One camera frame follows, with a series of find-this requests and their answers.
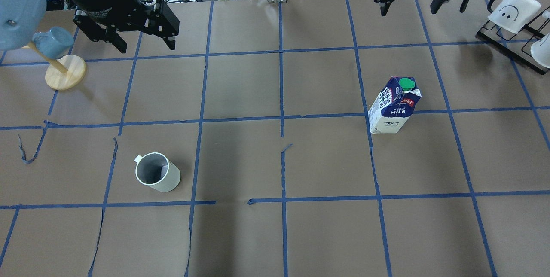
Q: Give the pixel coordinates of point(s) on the white smiley face mug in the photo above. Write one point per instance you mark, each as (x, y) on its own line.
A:
(512, 15)

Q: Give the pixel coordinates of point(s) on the white cup at edge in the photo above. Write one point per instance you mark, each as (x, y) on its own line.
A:
(540, 51)

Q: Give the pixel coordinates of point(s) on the blue mug on stand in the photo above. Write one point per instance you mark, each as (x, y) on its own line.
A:
(53, 43)

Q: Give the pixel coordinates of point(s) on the pale green mug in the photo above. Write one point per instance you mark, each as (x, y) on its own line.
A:
(155, 170)

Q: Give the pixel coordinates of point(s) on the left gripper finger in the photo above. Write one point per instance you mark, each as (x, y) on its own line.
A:
(169, 40)
(110, 36)

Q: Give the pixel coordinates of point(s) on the wooden mug tree stand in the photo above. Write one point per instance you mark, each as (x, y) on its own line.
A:
(64, 73)

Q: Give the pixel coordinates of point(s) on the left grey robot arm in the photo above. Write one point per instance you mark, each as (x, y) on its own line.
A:
(19, 20)

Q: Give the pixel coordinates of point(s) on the blue white milk carton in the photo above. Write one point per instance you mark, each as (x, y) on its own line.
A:
(394, 105)

